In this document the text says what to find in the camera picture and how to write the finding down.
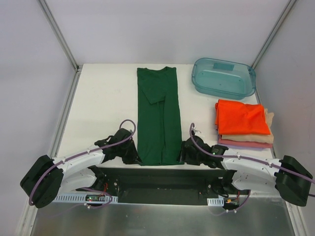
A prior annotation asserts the green t shirt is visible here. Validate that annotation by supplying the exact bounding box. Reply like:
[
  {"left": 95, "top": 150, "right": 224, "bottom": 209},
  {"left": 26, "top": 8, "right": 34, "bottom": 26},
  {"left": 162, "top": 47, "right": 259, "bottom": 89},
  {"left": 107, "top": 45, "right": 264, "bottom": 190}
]
[{"left": 137, "top": 67, "right": 182, "bottom": 166}]

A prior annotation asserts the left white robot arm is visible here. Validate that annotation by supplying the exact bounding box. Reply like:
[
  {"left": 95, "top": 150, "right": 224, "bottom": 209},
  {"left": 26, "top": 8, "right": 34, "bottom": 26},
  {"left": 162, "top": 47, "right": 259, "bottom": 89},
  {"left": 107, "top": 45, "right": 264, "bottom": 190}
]
[{"left": 20, "top": 128, "right": 141, "bottom": 208}]

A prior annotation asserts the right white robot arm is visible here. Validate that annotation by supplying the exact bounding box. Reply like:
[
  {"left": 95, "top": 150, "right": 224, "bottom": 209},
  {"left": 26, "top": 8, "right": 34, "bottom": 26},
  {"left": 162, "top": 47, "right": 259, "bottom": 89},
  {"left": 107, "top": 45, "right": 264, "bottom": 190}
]
[{"left": 179, "top": 135, "right": 314, "bottom": 207}]

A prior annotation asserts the orange folded t shirt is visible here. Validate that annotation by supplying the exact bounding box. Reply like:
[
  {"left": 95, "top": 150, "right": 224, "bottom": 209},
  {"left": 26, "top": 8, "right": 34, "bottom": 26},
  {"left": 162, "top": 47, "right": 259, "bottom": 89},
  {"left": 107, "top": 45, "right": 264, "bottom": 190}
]
[{"left": 215, "top": 99, "right": 270, "bottom": 135}]

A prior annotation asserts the pink folded t shirt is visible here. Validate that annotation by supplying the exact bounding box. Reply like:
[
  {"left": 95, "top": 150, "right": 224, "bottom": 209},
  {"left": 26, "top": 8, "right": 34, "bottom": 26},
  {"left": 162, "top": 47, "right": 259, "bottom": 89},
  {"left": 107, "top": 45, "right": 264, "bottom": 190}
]
[{"left": 218, "top": 137, "right": 273, "bottom": 148}]

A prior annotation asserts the beige folded t shirt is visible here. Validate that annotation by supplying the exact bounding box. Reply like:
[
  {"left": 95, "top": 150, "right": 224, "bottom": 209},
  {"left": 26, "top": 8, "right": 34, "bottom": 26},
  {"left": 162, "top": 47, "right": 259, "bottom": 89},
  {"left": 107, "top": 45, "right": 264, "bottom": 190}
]
[{"left": 221, "top": 108, "right": 274, "bottom": 144}]

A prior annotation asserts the teal plastic bin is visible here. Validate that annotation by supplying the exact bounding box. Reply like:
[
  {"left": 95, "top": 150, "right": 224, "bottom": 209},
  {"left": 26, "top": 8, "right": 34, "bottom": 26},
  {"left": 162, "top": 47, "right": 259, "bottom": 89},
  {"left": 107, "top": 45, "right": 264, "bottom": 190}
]
[{"left": 191, "top": 58, "right": 256, "bottom": 100}]

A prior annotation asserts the front aluminium rail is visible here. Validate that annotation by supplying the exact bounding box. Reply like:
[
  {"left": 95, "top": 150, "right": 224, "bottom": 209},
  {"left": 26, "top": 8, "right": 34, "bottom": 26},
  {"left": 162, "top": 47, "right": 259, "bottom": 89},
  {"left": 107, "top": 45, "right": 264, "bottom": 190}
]
[{"left": 31, "top": 173, "right": 298, "bottom": 199}]

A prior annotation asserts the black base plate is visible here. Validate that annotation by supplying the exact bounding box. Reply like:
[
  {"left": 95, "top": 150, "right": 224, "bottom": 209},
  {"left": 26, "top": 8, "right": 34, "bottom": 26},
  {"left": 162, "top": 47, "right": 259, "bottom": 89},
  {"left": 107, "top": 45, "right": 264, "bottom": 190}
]
[{"left": 46, "top": 166, "right": 283, "bottom": 206}]

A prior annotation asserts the left white cable duct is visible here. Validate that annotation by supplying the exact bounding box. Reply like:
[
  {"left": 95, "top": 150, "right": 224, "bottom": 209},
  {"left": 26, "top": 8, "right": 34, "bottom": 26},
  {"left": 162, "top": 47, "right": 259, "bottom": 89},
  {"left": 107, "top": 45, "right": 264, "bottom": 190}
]
[{"left": 53, "top": 193, "right": 118, "bottom": 204}]

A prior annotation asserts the white cable duct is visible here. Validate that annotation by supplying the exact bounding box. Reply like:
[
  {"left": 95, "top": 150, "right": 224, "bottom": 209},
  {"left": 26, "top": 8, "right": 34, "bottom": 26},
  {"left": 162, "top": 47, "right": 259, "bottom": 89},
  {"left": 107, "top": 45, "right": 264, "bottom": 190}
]
[
  {"left": 207, "top": 196, "right": 224, "bottom": 207},
  {"left": 53, "top": 193, "right": 118, "bottom": 204}
]

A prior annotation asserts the right white cable duct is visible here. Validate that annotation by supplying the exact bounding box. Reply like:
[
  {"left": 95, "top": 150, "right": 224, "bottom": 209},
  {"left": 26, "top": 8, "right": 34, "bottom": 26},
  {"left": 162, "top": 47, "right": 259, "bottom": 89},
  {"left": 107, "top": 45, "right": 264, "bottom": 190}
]
[{"left": 207, "top": 196, "right": 224, "bottom": 207}]

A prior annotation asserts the left aluminium side rail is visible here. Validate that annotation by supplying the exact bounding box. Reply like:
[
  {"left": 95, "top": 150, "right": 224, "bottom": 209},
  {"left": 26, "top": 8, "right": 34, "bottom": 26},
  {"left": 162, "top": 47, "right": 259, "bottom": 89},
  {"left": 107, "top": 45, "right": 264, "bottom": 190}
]
[{"left": 15, "top": 65, "right": 83, "bottom": 236}]

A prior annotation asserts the right aluminium frame post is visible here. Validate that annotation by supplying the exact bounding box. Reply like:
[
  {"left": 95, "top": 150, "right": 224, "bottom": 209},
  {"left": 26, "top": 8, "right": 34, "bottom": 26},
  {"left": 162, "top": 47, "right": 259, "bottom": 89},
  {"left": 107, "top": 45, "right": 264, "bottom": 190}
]
[{"left": 252, "top": 0, "right": 298, "bottom": 69}]

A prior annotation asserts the aluminium frame post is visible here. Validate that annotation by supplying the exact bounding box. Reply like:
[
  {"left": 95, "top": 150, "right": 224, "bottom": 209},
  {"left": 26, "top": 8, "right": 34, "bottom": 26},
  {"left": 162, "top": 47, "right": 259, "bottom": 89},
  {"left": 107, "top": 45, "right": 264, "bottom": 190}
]
[
  {"left": 252, "top": 0, "right": 298, "bottom": 69},
  {"left": 36, "top": 0, "right": 81, "bottom": 71}
]

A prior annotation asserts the left aluminium frame post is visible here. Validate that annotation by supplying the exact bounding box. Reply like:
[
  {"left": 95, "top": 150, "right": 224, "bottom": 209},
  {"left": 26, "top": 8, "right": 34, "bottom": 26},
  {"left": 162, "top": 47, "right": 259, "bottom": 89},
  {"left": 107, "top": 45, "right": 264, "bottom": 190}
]
[{"left": 36, "top": 0, "right": 81, "bottom": 71}]

